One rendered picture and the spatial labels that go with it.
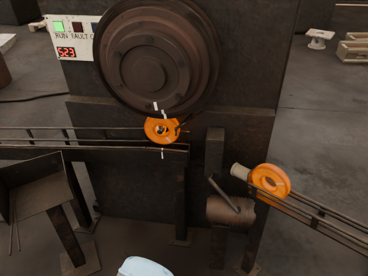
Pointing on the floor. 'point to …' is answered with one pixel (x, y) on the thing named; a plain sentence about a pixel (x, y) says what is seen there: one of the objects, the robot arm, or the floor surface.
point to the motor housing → (220, 205)
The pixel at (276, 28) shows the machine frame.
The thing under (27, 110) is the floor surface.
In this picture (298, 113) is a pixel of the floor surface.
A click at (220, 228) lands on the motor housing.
